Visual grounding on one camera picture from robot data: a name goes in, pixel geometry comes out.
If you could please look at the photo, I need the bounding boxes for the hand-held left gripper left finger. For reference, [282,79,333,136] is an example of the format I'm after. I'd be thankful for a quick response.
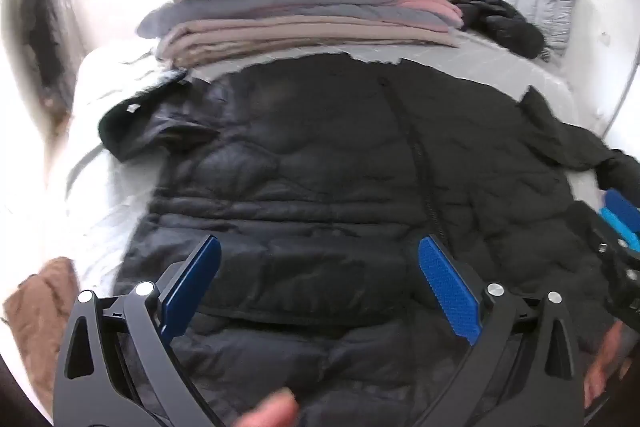
[52,234,223,427]

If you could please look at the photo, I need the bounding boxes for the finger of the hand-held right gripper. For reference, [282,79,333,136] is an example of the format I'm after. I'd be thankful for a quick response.
[599,206,640,254]
[605,188,640,240]

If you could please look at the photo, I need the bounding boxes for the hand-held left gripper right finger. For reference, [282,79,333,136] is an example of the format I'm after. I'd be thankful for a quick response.
[417,234,586,427]

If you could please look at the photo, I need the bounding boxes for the black puffer jacket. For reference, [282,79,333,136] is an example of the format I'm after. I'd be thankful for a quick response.
[97,54,640,427]

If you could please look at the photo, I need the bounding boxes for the dark hanging clothes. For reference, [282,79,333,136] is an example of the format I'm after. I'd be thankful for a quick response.
[16,0,68,110]

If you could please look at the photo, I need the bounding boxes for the person's right hand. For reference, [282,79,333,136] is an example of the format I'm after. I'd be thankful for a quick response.
[582,321,632,414]

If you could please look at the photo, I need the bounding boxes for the person's left hand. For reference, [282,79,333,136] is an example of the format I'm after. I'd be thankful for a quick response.
[234,387,301,427]

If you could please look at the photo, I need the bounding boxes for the brown cloth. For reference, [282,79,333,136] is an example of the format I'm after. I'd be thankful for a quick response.
[1,257,82,390]

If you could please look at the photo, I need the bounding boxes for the white mattress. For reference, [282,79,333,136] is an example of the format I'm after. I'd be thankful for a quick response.
[30,24,626,308]

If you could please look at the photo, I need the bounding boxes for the black crumpled garment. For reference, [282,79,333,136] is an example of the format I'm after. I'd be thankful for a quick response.
[450,0,547,60]

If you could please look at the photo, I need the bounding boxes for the beige folded blanket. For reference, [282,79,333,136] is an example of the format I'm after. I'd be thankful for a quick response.
[159,18,463,68]

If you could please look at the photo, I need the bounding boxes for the grey folded blanket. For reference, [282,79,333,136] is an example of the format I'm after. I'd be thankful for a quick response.
[137,0,451,38]

